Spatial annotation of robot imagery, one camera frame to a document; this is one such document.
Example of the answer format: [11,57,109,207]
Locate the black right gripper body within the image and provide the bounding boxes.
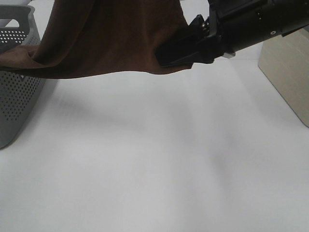
[193,0,309,64]

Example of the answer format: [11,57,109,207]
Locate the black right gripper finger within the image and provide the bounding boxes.
[155,14,205,67]

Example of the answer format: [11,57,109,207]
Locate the brown towel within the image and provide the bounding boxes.
[0,0,192,79]

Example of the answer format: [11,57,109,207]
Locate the beige storage bin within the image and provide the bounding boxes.
[258,29,309,127]

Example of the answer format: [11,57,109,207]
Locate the grey perforated plastic basket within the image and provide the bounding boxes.
[0,4,45,148]

